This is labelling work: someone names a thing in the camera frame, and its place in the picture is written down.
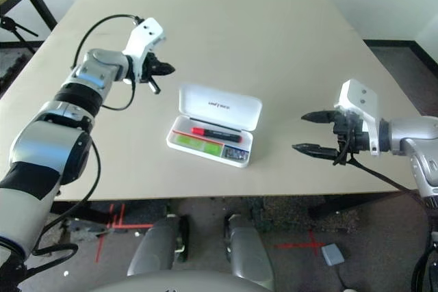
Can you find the grey foot pedal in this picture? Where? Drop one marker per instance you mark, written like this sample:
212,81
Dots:
332,254

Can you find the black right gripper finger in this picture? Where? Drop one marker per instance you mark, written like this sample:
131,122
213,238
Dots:
316,151
320,117

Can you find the white plastic pencil case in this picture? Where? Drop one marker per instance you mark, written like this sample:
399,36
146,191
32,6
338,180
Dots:
205,95

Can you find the grey left robot leg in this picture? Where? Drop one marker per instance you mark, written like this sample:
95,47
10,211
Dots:
155,244

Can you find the dark foam floor mat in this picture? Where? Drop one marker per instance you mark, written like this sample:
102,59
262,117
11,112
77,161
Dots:
10,66

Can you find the thin red and blue pencil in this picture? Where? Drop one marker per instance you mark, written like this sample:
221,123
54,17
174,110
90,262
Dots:
183,133

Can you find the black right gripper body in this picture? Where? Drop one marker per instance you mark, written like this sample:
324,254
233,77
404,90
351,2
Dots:
356,131

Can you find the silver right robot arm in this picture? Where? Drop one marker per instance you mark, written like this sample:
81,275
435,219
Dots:
410,131

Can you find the black table frame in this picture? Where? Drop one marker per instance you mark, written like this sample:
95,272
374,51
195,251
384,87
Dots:
335,206

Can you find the grey robot leg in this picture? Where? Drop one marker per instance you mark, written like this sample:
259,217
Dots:
155,244
248,247

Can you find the thin black pencil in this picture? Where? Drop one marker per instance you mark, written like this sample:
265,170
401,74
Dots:
208,122

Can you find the grey robot torso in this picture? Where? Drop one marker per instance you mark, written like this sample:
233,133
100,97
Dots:
171,283

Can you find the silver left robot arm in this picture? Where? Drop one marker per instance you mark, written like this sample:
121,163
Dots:
44,141

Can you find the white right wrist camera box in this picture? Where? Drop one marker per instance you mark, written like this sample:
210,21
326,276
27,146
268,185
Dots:
356,97

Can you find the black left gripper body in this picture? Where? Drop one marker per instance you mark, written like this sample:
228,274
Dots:
148,68

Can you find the grey right robot leg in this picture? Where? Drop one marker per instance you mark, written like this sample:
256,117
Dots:
248,247

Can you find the black wall baseboard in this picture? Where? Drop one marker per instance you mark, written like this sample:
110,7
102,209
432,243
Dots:
390,43

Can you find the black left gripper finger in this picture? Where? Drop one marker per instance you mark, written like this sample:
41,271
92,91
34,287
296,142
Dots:
166,68
154,87

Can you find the green and white highlighter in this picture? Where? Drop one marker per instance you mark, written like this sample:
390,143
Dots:
188,141

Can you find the black tripod stand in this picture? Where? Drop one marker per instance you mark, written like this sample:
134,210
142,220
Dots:
10,25

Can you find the red and black marker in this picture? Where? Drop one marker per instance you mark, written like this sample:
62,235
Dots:
215,133

